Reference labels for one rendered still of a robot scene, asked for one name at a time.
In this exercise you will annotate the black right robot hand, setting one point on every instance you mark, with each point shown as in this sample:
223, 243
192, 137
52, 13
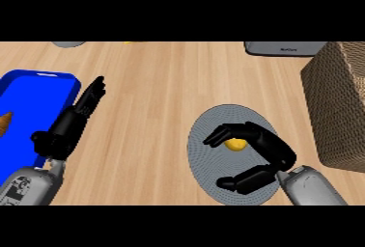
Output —
271, 144

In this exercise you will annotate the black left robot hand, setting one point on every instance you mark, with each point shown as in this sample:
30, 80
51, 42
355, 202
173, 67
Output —
67, 128

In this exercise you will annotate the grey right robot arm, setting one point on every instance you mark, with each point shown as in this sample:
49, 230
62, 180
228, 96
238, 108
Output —
309, 186

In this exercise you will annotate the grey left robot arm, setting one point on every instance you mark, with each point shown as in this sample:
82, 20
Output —
33, 185

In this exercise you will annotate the yellow lemon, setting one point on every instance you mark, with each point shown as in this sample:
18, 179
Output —
235, 144

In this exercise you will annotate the grey oval placemat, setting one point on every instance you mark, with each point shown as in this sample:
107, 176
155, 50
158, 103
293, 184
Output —
216, 157

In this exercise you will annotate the brown wicker basket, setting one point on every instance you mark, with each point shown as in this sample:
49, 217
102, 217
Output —
337, 106

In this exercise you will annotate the blue tray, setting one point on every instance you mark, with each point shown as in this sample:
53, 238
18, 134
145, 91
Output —
28, 112

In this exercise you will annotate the orange-brown pointed food item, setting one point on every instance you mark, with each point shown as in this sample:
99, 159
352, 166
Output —
5, 123

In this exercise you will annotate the grey round object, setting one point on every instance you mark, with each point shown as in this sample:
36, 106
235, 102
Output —
68, 44

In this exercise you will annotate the grey appliance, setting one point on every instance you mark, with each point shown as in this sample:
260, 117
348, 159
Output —
285, 49

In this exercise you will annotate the small yellow object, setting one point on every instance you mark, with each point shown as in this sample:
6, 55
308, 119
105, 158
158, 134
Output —
133, 42

